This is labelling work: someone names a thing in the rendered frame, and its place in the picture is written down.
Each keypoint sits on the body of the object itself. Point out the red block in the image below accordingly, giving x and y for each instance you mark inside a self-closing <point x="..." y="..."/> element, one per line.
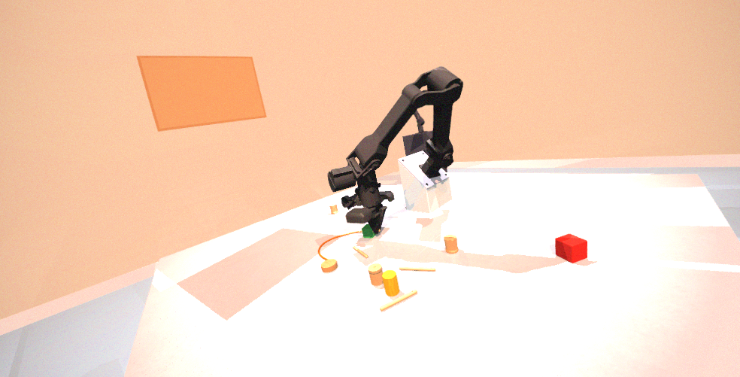
<point x="571" y="248"/>

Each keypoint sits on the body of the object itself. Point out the yellow cylinder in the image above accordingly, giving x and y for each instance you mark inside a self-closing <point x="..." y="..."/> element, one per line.
<point x="390" y="283"/>

